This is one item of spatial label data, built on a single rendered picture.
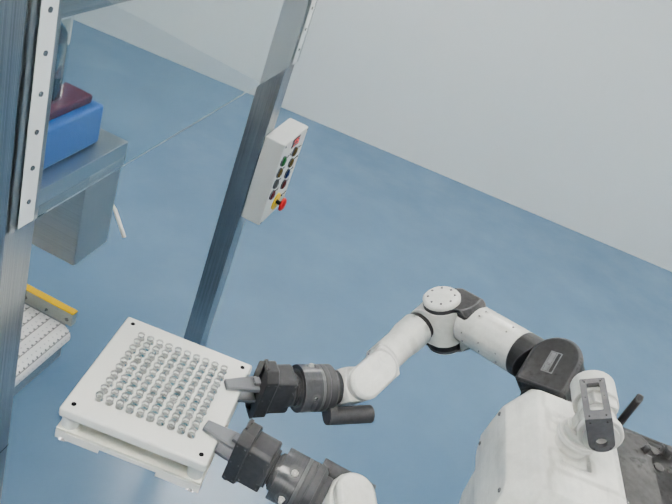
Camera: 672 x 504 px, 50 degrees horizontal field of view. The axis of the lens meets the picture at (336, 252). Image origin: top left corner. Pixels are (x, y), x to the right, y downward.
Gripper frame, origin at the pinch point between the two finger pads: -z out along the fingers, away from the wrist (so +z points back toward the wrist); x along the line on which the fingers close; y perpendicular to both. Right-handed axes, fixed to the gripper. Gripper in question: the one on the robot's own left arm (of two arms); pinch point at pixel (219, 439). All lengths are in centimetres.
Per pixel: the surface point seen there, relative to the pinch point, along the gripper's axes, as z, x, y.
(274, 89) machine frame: -35, -23, 85
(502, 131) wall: 30, 58, 380
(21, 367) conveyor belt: -41.9, 18.3, 7.6
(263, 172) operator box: -31, 0, 85
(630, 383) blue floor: 142, 101, 243
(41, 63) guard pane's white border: -34, -53, -10
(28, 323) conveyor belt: -48, 18, 17
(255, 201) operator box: -30, 9, 85
